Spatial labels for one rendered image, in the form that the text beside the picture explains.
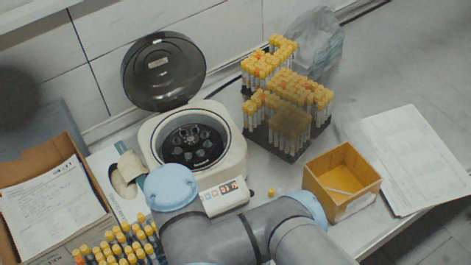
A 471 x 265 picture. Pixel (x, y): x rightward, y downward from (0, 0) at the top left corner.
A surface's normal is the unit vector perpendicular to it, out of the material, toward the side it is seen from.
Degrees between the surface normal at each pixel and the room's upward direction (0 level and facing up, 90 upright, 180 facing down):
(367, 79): 0
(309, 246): 34
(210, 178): 90
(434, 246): 0
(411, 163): 1
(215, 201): 25
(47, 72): 90
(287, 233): 41
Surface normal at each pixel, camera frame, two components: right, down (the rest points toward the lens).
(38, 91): 0.54, 0.62
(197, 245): -0.07, -0.63
